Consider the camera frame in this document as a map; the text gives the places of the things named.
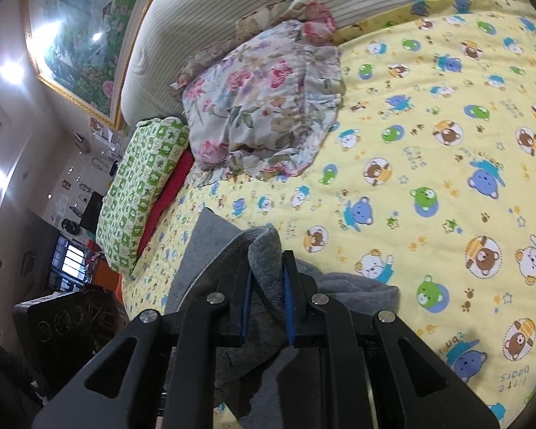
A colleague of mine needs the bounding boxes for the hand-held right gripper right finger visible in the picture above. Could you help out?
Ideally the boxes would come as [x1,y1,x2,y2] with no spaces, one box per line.
[282,250,503,429]

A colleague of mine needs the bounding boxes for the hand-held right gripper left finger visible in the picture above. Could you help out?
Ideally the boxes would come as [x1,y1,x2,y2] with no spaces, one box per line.
[31,250,255,429]

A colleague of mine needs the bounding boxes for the grey fleece pants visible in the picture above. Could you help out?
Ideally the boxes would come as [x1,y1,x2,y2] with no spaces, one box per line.
[165,208,400,429]

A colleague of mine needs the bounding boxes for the red cloth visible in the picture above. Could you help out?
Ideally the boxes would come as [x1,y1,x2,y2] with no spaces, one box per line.
[136,149,195,255]

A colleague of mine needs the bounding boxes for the green patterned pillow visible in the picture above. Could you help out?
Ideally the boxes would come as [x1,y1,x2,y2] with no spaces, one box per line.
[96,117,190,274]

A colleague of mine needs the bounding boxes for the black screen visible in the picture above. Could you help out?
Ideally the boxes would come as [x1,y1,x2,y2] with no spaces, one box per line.
[79,191,104,233]

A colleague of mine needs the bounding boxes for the dark wooden cabinet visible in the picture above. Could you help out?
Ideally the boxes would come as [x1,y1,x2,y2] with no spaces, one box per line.
[13,290,130,394]

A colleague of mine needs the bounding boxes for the yellow bear print bed sheet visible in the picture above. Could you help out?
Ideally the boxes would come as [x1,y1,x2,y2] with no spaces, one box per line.
[120,0,536,429]

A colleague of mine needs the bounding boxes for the floral pillow with frill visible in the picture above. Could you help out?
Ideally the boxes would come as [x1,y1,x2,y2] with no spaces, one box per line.
[181,20,344,182]

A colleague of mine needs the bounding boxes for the person's dark clothing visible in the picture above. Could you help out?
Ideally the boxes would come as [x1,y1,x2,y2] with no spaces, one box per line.
[0,337,50,429]

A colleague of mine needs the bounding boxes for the brown floral pillow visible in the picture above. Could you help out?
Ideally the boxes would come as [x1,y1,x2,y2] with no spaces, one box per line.
[170,0,338,90]

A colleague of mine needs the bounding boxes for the gold framed landscape painting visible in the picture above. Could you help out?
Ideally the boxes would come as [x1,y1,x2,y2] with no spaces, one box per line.
[24,0,193,130]

